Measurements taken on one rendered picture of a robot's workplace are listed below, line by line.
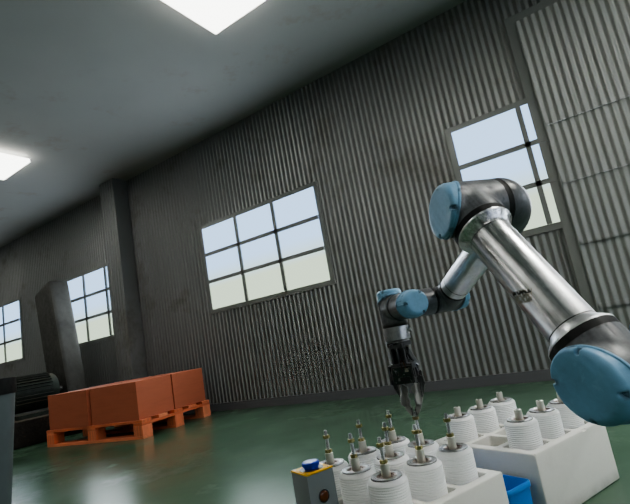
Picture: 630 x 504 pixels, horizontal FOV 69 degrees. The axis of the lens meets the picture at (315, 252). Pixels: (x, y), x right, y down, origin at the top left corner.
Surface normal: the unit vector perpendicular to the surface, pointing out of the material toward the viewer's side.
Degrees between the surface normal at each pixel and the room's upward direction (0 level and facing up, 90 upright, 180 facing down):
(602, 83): 90
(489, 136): 90
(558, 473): 90
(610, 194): 90
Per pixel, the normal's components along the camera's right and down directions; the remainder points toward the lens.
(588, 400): -0.90, 0.20
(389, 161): -0.55, -0.06
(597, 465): 0.52, -0.25
